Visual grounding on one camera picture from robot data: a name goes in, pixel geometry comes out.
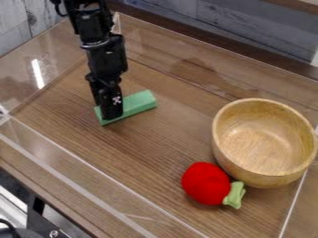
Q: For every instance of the green rectangular block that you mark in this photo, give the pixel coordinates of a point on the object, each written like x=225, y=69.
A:
x=135, y=104

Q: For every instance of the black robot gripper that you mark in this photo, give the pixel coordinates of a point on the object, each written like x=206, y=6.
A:
x=107, y=63

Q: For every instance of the light wooden bowl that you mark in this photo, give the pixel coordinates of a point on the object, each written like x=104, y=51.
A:
x=263, y=142

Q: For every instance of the clear acrylic tray wall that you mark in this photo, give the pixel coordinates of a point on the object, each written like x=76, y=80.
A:
x=107, y=209

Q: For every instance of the clear acrylic corner bracket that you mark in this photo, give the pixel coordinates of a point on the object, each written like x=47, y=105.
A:
x=116, y=27

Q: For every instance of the red plush tomato toy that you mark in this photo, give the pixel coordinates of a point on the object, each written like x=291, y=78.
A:
x=210, y=187

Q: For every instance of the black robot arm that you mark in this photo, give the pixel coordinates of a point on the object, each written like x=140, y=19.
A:
x=92, y=22

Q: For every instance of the black table clamp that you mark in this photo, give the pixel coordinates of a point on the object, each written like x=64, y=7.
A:
x=38, y=223

